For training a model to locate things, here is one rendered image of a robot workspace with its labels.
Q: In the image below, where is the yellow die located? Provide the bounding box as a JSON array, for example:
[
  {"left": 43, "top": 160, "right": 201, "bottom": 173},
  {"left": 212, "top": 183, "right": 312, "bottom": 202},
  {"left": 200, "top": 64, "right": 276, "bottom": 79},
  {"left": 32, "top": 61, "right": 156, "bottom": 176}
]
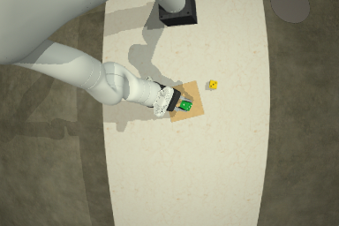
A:
[{"left": 209, "top": 80, "right": 217, "bottom": 89}]

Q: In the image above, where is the green die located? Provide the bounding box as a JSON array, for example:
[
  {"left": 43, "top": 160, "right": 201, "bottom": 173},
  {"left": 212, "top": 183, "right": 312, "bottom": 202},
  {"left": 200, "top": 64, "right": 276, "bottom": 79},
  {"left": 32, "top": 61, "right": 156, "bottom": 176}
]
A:
[{"left": 179, "top": 101, "right": 192, "bottom": 111}]

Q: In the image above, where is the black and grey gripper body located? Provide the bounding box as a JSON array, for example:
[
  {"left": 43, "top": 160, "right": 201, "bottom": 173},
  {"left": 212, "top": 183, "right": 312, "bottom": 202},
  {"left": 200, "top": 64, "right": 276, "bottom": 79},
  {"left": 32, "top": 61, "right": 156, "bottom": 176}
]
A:
[{"left": 139, "top": 80, "right": 181, "bottom": 117}]

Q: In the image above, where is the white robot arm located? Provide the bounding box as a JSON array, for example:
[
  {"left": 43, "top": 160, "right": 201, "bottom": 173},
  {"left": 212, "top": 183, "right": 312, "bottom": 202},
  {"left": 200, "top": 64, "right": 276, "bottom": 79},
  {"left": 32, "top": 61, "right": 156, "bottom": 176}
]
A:
[{"left": 0, "top": 0, "right": 150, "bottom": 105}]

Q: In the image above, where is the tan square mat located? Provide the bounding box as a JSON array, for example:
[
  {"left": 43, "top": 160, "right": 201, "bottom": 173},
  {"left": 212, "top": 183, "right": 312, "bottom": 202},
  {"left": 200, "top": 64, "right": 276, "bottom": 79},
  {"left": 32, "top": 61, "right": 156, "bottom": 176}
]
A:
[{"left": 169, "top": 80, "right": 204, "bottom": 122}]

